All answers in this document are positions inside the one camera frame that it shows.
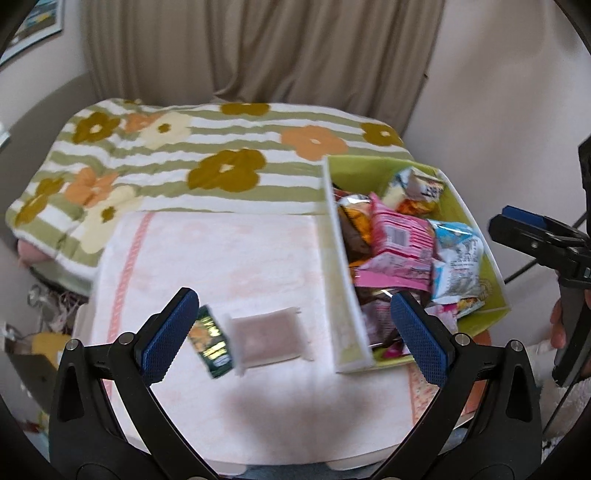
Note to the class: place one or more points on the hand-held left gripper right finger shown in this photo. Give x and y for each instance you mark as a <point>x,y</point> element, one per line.
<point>420,341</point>

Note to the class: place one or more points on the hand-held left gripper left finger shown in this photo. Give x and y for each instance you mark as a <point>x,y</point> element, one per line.
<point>171,332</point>

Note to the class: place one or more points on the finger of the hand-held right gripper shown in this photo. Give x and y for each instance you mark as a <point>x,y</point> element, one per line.
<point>521,237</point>
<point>524,213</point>

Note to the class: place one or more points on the dark green biscuit packet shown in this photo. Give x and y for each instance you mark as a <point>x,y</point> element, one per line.
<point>210,341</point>

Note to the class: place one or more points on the purple snack packet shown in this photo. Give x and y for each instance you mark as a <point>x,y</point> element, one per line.
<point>378,323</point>

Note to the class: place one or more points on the white and blue snack packet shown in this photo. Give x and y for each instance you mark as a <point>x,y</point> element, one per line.
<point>461,263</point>

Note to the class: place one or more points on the green cardboard box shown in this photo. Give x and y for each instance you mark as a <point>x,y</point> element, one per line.
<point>341,286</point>

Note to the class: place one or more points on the yellow and white chips packet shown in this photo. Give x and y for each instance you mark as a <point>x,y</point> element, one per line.
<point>415,189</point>

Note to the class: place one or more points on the pink striped snack packet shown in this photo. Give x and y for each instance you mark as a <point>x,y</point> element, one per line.
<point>399,230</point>

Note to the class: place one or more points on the brown and white snack packet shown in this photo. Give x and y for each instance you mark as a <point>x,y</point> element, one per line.
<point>355,230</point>

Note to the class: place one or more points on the person's right hand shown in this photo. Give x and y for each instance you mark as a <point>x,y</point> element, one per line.
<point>558,325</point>

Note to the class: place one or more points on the pale pink towel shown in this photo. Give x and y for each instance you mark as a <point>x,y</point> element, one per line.
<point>231,258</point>

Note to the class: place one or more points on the yellow object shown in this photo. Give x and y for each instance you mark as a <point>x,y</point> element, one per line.
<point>48,346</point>

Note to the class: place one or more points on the pink cloth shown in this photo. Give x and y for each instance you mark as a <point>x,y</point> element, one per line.
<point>30,253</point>

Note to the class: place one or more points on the flowered striped blanket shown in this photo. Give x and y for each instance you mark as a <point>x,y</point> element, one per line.
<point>184,138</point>

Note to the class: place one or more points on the grey upholstered panel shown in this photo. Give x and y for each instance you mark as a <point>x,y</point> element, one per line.
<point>27,152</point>

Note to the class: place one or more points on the beige curtain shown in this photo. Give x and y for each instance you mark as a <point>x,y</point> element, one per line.
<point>277,46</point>

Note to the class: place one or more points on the framed wall picture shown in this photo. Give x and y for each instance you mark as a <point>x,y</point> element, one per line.
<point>32,23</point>

